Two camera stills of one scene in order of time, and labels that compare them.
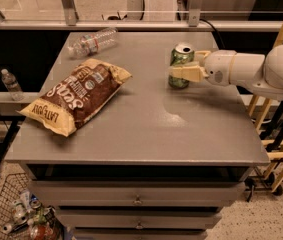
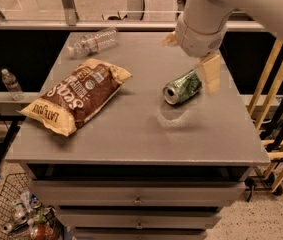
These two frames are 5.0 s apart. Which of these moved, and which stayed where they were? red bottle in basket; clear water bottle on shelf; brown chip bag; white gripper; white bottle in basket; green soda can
Moved: white gripper; green soda can
Stayed: white bottle in basket; brown chip bag; red bottle in basket; clear water bottle on shelf
